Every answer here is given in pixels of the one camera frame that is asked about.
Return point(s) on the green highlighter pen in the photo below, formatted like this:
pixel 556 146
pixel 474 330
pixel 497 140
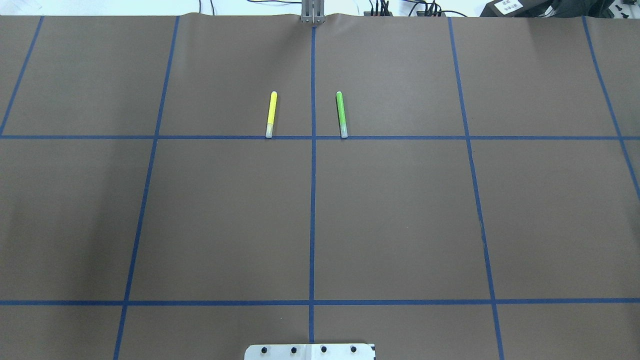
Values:
pixel 341 113

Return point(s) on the yellow highlighter pen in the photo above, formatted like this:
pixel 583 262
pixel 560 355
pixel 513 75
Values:
pixel 270 122

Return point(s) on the aluminium frame post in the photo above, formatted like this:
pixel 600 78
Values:
pixel 312 12

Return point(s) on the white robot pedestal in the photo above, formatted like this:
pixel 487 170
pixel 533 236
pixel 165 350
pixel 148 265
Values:
pixel 312 351

